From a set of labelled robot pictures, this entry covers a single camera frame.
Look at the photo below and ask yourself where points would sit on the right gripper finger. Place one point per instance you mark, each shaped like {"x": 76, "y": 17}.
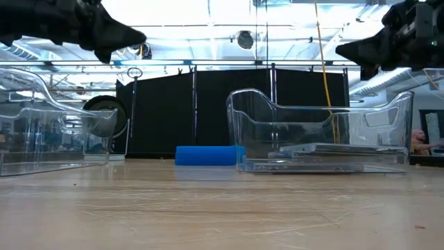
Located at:
{"x": 371, "y": 48}
{"x": 366, "y": 71}

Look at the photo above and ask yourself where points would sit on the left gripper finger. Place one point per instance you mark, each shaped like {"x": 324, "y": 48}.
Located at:
{"x": 107, "y": 34}
{"x": 104, "y": 55}

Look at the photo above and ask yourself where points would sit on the clear plastic bin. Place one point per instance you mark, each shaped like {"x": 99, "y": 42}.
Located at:
{"x": 249, "y": 114}
{"x": 34, "y": 121}

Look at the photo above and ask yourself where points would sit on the black folding partition screen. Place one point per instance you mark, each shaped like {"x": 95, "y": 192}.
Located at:
{"x": 166, "y": 111}

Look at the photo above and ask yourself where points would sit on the person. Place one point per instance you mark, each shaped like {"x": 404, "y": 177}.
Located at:
{"x": 419, "y": 139}

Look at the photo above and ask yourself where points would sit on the round ceiling lamp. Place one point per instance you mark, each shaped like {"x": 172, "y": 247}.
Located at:
{"x": 245, "y": 40}

